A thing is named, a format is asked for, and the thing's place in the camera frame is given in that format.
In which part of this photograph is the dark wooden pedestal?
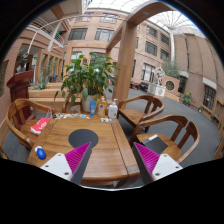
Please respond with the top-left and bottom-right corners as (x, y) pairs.
(7, 70), (34, 102)

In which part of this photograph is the white pump bottle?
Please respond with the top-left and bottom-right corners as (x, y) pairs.
(108, 99), (118, 119)

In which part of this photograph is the far right wooden armchair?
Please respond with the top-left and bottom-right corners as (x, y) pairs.
(117, 95), (165, 127)

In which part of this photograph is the potted green plant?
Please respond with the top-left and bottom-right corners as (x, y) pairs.
(54, 52), (119, 107)

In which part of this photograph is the left wooden armchair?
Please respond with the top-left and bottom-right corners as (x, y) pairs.
(6, 98), (55, 149)

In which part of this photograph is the white statue on plinth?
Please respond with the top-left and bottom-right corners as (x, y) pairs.
(147, 67), (166, 98)

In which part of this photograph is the far wooden chair behind table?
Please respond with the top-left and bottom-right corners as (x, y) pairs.
(62, 94), (82, 113)

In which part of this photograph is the near right wooden armchair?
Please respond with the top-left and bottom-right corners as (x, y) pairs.
(129, 114), (201, 164)

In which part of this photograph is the wooden arch pillar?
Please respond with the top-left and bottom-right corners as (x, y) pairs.
(106, 0), (172, 101)

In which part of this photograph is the bust sculpture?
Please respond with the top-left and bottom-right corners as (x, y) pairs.
(16, 52), (28, 74)

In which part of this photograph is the blue tube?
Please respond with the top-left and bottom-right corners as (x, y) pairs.
(89, 101), (97, 117)

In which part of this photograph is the wooden armchair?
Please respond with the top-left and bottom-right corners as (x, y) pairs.
(117, 95), (165, 127)
(6, 98), (55, 149)
(129, 114), (201, 164)

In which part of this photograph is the red and white bag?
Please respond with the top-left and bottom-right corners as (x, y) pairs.
(31, 118), (49, 135)

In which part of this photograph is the black notebook on chair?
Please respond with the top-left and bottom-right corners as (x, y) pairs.
(142, 134), (168, 154)

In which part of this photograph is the small white box on table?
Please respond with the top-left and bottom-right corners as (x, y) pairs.
(100, 118), (112, 123)

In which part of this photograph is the wooden table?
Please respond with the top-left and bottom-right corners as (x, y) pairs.
(28, 116), (140, 188)

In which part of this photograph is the round black mouse pad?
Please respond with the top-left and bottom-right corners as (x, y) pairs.
(68, 129), (99, 148)

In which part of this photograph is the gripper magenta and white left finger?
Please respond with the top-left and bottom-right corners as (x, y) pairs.
(41, 142), (91, 182)

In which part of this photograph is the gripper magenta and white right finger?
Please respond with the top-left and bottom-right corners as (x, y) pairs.
(133, 143), (182, 181)

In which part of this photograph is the orange liquid bottle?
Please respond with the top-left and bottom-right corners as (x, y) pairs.
(98, 96), (106, 117)

